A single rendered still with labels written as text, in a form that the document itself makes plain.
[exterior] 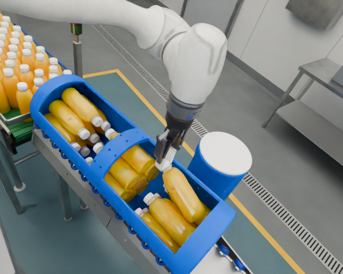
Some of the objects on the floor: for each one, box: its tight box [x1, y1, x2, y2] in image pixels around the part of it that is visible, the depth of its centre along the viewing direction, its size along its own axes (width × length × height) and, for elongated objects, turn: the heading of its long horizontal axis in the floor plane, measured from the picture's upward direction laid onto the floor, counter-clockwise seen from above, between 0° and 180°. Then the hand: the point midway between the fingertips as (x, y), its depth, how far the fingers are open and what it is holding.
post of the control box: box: [0, 135, 23, 214], centre depth 141 cm, size 4×4×100 cm
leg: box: [54, 170, 72, 222], centre depth 158 cm, size 6×6×63 cm
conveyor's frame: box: [0, 111, 41, 192], centre depth 184 cm, size 48×164×90 cm, turn 36°
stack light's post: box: [73, 41, 83, 78], centre depth 184 cm, size 4×4×110 cm
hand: (165, 157), depth 76 cm, fingers closed on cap, 4 cm apart
